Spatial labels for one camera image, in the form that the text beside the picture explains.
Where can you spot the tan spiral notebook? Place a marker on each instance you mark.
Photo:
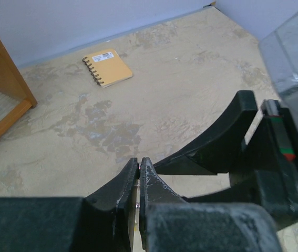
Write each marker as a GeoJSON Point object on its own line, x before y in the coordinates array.
{"type": "Point", "coordinates": [107, 68]}

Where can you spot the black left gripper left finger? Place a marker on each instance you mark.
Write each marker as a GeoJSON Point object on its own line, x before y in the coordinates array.
{"type": "Point", "coordinates": [102, 221]}

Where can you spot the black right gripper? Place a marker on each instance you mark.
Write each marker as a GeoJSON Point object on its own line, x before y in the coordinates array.
{"type": "Point", "coordinates": [266, 172]}

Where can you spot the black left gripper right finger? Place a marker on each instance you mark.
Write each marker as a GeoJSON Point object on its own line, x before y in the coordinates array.
{"type": "Point", "coordinates": [169, 223]}

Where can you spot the large metal keyring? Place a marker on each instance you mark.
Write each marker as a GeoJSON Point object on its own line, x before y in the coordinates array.
{"type": "Point", "coordinates": [137, 206]}

